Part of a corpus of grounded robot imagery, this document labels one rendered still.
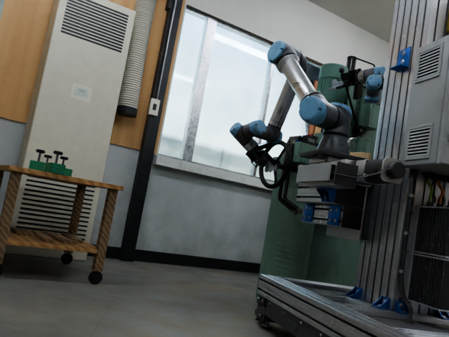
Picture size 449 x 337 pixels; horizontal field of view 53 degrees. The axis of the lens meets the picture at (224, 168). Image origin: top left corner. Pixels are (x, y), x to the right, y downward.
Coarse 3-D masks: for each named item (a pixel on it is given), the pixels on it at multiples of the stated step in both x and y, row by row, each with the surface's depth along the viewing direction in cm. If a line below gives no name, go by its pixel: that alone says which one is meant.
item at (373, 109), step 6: (366, 108) 281; (372, 108) 278; (378, 108) 280; (366, 114) 280; (372, 114) 278; (378, 114) 280; (360, 120) 283; (366, 120) 279; (372, 120) 278; (366, 126) 278; (372, 126) 278
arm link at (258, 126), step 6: (258, 120) 227; (246, 126) 231; (252, 126) 227; (258, 126) 226; (264, 126) 229; (246, 132) 231; (252, 132) 228; (258, 132) 227; (264, 132) 231; (264, 138) 234
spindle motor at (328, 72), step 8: (328, 64) 281; (336, 64) 279; (320, 72) 286; (328, 72) 280; (336, 72) 279; (344, 72) 280; (320, 80) 285; (328, 80) 280; (320, 88) 283; (328, 88) 278; (344, 88) 281; (328, 96) 278; (336, 96) 278; (344, 96) 283
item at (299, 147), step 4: (296, 144) 263; (300, 144) 261; (304, 144) 262; (308, 144) 264; (296, 148) 263; (300, 148) 261; (304, 148) 262; (308, 148) 264; (312, 148) 265; (316, 148) 267; (284, 152) 272; (296, 152) 262; (300, 152) 261; (284, 156) 271; (296, 156) 261
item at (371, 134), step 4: (364, 84) 288; (364, 88) 287; (364, 92) 286; (364, 96) 286; (360, 100) 288; (364, 100) 286; (360, 104) 287; (360, 108) 286; (360, 112) 286; (364, 132) 286; (368, 132) 288; (372, 132) 290; (376, 132) 291; (356, 136) 285; (360, 136) 284; (364, 136) 286; (368, 136) 288; (372, 136) 290; (372, 148) 289; (372, 152) 289; (372, 156) 289
